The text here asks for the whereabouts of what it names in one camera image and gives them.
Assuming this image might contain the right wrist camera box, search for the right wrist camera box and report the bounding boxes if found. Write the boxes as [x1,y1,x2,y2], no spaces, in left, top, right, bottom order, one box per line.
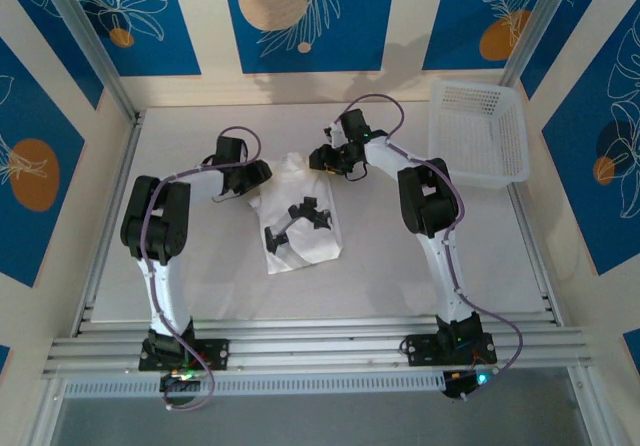
[323,123,347,148]

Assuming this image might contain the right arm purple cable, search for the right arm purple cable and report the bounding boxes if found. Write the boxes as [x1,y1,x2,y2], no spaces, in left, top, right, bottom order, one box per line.
[337,94,525,401]

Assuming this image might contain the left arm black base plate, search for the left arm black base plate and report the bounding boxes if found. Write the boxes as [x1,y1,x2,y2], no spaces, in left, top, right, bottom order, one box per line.
[138,338,231,372]

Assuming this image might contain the white t-shirt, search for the white t-shirt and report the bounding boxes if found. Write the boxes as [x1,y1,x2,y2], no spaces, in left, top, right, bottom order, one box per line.
[248,151,346,277]

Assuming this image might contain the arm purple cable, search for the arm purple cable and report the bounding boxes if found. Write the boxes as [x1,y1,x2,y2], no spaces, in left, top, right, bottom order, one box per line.
[139,125,266,413]
[337,94,525,401]

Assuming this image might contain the grey slotted cable duct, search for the grey slotted cable duct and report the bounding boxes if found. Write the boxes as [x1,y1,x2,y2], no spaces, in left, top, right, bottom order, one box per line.
[62,373,446,400]

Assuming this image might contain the aluminium mounting rail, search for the aluminium mounting rail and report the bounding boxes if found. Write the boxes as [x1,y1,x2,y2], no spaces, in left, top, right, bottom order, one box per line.
[42,318,591,380]

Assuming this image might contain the white perforated plastic basket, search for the white perforated plastic basket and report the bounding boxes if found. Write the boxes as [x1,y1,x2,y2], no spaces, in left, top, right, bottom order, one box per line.
[428,79,533,190]

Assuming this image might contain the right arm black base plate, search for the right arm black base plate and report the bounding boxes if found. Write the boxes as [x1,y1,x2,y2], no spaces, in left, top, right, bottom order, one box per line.
[403,334,499,367]

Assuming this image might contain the aluminium frame post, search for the aluminium frame post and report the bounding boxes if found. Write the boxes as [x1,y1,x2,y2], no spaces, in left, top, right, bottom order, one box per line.
[37,0,145,123]
[502,0,586,85]

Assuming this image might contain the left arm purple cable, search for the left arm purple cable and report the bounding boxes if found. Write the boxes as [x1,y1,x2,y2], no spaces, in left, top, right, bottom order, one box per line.
[139,125,266,413]

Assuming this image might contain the blue floral wall panel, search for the blue floral wall panel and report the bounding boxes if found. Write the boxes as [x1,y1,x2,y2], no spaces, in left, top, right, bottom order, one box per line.
[0,35,86,289]
[519,0,617,100]
[62,0,202,78]
[0,0,105,111]
[422,0,566,72]
[541,0,640,276]
[221,0,398,74]

